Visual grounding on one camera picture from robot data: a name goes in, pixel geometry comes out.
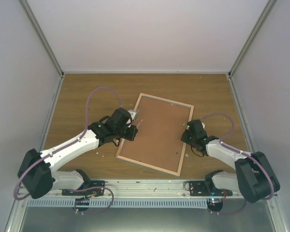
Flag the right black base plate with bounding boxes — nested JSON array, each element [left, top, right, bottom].
[[183, 179, 233, 197]]

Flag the aluminium corner post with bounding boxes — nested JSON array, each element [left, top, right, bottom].
[[19, 0, 64, 78], [227, 0, 277, 79]]

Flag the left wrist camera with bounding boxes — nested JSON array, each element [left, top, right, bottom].
[[128, 110, 139, 121]]

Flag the left aluminium corner post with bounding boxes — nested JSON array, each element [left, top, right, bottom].
[[19, 0, 64, 78]]

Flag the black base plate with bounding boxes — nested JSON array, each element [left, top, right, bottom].
[[61, 180, 105, 197], [183, 179, 233, 197]]

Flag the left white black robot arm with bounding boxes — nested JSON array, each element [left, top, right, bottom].
[[17, 108, 138, 199]]

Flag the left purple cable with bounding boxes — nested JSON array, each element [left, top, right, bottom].
[[13, 86, 123, 201]]

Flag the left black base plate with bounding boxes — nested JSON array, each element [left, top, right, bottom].
[[61, 180, 105, 197]]

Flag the grey slotted cable duct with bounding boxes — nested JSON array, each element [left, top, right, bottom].
[[27, 198, 207, 209]]

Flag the right aluminium corner post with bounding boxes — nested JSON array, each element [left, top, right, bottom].
[[227, 0, 277, 79]]

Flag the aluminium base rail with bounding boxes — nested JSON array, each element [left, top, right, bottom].
[[16, 177, 278, 199]]

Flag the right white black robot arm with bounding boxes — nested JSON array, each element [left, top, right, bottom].
[[181, 120, 280, 203]]

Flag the blue wooden picture frame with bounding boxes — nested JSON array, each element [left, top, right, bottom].
[[116, 93, 194, 176]]

